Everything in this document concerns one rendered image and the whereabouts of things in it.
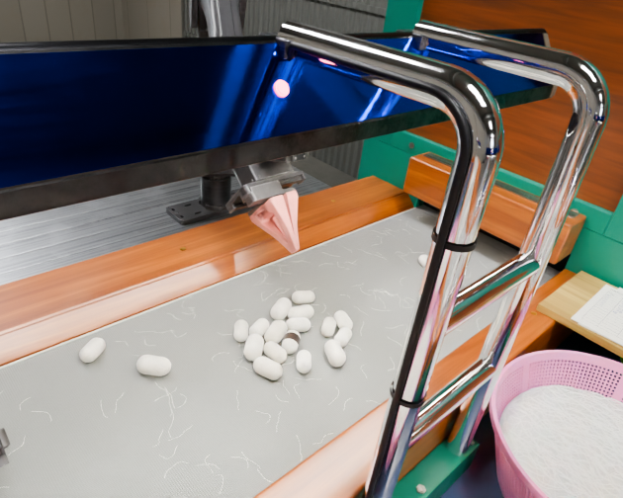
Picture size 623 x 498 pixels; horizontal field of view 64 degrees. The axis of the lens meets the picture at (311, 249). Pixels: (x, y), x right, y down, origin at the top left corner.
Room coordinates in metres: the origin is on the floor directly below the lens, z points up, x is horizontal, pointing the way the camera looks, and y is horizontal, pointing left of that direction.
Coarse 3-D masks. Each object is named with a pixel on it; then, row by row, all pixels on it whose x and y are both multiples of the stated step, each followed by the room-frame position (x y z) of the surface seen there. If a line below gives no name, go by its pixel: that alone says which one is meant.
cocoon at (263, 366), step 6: (258, 360) 0.42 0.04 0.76; (264, 360) 0.42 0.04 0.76; (270, 360) 0.42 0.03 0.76; (258, 366) 0.41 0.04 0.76; (264, 366) 0.41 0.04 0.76; (270, 366) 0.41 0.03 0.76; (276, 366) 0.41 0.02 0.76; (258, 372) 0.41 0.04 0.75; (264, 372) 0.40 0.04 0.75; (270, 372) 0.40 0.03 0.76; (276, 372) 0.40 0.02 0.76; (282, 372) 0.41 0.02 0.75; (270, 378) 0.40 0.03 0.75; (276, 378) 0.40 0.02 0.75
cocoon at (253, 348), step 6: (252, 336) 0.45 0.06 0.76; (258, 336) 0.45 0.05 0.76; (246, 342) 0.44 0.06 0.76; (252, 342) 0.44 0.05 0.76; (258, 342) 0.44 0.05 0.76; (246, 348) 0.43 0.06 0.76; (252, 348) 0.43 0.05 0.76; (258, 348) 0.43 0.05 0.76; (246, 354) 0.43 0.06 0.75; (252, 354) 0.43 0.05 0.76; (258, 354) 0.43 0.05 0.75; (252, 360) 0.43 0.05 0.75
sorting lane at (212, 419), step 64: (320, 256) 0.68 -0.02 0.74; (384, 256) 0.71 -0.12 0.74; (128, 320) 0.47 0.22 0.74; (192, 320) 0.49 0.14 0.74; (256, 320) 0.51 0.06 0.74; (320, 320) 0.52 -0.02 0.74; (384, 320) 0.54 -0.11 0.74; (0, 384) 0.35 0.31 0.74; (64, 384) 0.36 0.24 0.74; (128, 384) 0.37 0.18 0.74; (192, 384) 0.38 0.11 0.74; (256, 384) 0.40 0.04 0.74; (320, 384) 0.41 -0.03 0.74; (384, 384) 0.42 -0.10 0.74; (64, 448) 0.29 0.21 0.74; (128, 448) 0.30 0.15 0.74; (192, 448) 0.31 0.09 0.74; (256, 448) 0.32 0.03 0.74
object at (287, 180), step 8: (280, 176) 0.62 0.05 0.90; (288, 176) 0.63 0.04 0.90; (296, 176) 0.64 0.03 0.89; (304, 176) 0.64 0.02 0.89; (240, 184) 0.62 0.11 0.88; (248, 184) 0.58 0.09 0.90; (256, 184) 0.59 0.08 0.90; (288, 184) 0.63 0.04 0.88; (240, 192) 0.58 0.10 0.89; (248, 192) 0.57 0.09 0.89; (232, 200) 0.59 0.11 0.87; (240, 200) 0.60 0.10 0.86; (232, 208) 0.59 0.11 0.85; (240, 208) 0.61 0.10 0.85
